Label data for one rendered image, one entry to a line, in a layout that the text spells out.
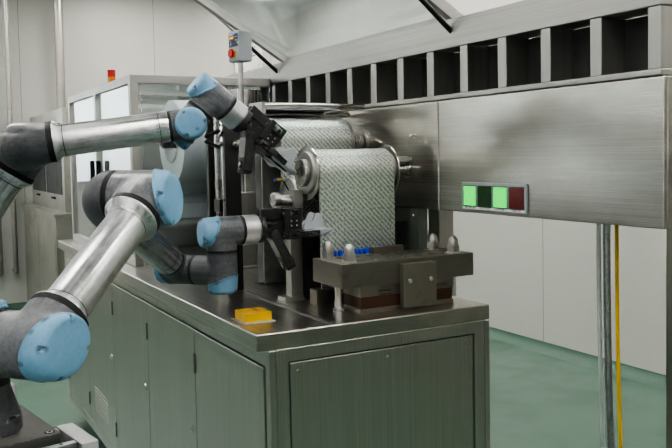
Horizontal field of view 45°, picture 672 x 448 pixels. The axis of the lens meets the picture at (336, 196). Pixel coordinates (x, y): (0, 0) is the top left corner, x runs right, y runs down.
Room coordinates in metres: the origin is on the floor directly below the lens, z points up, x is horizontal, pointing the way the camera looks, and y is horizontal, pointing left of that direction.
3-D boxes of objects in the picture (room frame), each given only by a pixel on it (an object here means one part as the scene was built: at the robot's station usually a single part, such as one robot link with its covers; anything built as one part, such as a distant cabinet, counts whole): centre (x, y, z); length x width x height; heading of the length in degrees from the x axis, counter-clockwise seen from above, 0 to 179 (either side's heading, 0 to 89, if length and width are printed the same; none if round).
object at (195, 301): (3.06, 0.49, 0.88); 2.52 x 0.66 x 0.04; 28
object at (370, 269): (2.13, -0.15, 1.00); 0.40 x 0.16 x 0.06; 118
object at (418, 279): (2.06, -0.21, 0.96); 0.10 x 0.03 x 0.11; 118
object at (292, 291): (2.22, 0.13, 1.05); 0.06 x 0.05 x 0.31; 118
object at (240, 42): (2.71, 0.31, 1.66); 0.07 x 0.07 x 0.10; 38
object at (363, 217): (2.22, -0.06, 1.11); 0.23 x 0.01 x 0.18; 118
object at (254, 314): (1.96, 0.21, 0.91); 0.07 x 0.07 x 0.02; 28
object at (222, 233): (2.03, 0.29, 1.11); 0.11 x 0.08 x 0.09; 118
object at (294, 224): (2.10, 0.15, 1.12); 0.12 x 0.08 x 0.09; 118
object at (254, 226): (2.07, 0.22, 1.11); 0.08 x 0.05 x 0.08; 28
